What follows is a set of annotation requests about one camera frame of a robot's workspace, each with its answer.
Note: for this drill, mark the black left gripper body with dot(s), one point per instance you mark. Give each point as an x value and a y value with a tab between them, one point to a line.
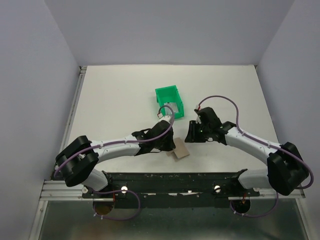
166	145

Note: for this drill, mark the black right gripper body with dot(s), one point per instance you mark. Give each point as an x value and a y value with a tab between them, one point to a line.
206	130

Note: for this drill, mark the green plastic bin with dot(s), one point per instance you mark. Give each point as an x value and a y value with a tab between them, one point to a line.
170	96

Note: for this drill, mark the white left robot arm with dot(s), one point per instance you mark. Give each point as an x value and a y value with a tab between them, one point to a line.
76	163

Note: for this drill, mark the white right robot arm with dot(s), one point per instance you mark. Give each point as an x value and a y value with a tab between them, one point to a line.
284	170

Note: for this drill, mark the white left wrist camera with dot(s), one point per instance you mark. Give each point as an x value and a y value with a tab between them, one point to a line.
168	118

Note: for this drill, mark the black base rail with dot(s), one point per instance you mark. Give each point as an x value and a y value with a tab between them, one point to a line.
168	190

